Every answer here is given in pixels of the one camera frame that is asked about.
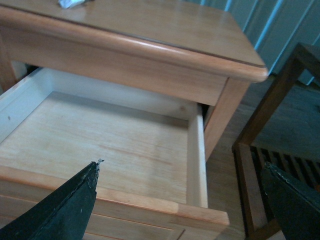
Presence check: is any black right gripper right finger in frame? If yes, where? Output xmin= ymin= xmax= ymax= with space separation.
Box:
xmin=261 ymin=162 xmax=320 ymax=240

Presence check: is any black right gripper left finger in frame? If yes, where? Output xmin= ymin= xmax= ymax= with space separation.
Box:
xmin=0 ymin=159 xmax=103 ymax=240

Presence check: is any wooden drawer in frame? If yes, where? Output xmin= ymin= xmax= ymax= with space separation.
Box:
xmin=0 ymin=68 xmax=230 ymax=240

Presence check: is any white charger plug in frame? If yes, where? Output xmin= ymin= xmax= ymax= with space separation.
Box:
xmin=58 ymin=0 xmax=86 ymax=9

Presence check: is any dark wooden slatted furniture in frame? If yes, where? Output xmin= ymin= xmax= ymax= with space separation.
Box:
xmin=232 ymin=43 xmax=320 ymax=240

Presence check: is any pale pleated curtain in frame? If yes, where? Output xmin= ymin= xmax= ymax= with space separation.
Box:
xmin=197 ymin=0 xmax=320 ymax=74

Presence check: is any wooden nightstand cabinet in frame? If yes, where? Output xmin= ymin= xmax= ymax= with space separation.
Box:
xmin=0 ymin=0 xmax=268 ymax=157

